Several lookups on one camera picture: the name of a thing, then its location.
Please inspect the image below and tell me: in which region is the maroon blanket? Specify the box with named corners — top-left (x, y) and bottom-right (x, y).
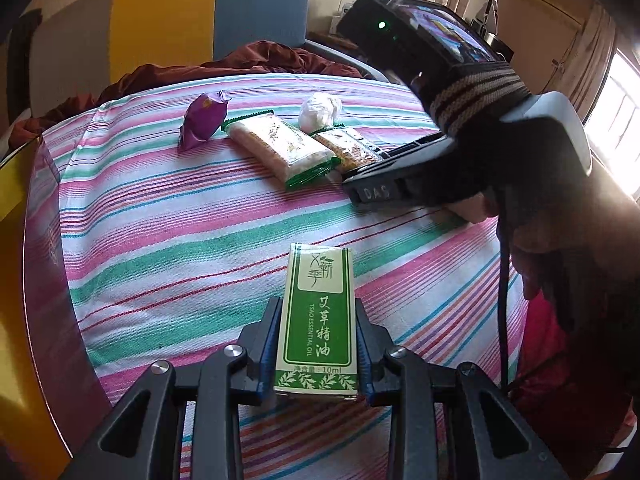
top-left (8, 40), bottom-right (363, 152)

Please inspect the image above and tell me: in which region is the grey yellow blue headboard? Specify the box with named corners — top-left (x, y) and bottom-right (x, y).
top-left (29, 0), bottom-right (308, 116)

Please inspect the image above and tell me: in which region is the orange snack bar packet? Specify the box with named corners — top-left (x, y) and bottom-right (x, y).
top-left (311, 126), bottom-right (383, 174)

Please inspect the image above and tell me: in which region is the purple snack packet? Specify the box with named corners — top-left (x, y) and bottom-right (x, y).
top-left (178, 91), bottom-right (230, 152)

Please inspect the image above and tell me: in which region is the grey bed rail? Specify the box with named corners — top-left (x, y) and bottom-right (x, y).
top-left (303, 40), bottom-right (388, 82)

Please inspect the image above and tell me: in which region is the green white essential oil box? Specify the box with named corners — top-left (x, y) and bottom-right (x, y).
top-left (273, 243), bottom-right (358, 400)

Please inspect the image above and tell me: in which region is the striped pink green bedsheet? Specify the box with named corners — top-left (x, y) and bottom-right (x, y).
top-left (25, 74), bottom-right (501, 451)

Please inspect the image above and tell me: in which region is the person right hand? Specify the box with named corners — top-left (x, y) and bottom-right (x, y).
top-left (441, 159), bottom-right (640, 340)

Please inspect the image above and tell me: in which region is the rice cracker packet green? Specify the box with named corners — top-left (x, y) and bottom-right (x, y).
top-left (221, 110), bottom-right (341, 190)

